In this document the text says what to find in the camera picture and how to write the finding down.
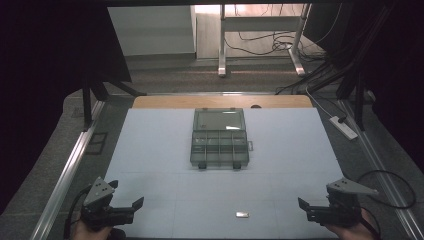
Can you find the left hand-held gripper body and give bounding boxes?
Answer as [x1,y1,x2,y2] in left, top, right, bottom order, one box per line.
[80,176,135,232]

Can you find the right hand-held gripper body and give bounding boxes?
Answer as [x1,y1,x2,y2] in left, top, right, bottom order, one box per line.
[306,177,380,229]

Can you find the clear grey compartment box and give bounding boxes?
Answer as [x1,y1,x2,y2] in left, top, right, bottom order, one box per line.
[189,107,255,171]

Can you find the person's right hand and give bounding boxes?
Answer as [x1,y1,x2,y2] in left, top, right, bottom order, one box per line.
[324,209,376,240]

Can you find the person's left hand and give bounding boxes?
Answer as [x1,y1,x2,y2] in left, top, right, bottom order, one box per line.
[71,219,113,240]

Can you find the dark floor hatch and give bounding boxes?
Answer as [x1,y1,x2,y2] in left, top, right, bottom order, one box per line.
[84,131,109,156]

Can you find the light blue table mat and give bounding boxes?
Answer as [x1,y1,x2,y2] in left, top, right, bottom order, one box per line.
[104,107,345,240]

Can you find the white power strip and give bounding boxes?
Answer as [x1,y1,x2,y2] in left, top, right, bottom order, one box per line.
[328,115,359,141]

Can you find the black metal stand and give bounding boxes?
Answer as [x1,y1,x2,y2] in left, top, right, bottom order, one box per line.
[335,71,368,132]
[81,71,148,132]

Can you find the wooden table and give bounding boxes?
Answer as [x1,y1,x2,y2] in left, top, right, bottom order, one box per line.
[132,94,314,110]

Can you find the black curtain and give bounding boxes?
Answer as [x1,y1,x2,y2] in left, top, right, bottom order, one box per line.
[0,0,133,216]
[303,0,424,174]

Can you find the white cabinet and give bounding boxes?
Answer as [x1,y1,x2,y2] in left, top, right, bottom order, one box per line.
[107,4,198,58]

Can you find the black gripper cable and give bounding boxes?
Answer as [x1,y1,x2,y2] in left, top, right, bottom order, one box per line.
[355,169,417,211]
[62,185,93,240]

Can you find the silver metal rail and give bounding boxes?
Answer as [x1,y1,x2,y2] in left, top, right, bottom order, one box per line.
[337,99,424,240]
[29,99,106,240]

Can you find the white power strip cable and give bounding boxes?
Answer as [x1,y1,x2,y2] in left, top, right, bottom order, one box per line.
[304,85,335,120]

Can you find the black cable bundle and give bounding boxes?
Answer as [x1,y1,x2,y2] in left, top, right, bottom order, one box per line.
[274,6,393,96]

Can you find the tangle of black floor cables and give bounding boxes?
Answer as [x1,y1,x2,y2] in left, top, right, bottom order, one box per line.
[223,3,328,64]

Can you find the white desk frame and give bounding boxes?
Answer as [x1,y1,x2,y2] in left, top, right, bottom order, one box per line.
[217,3,312,78]

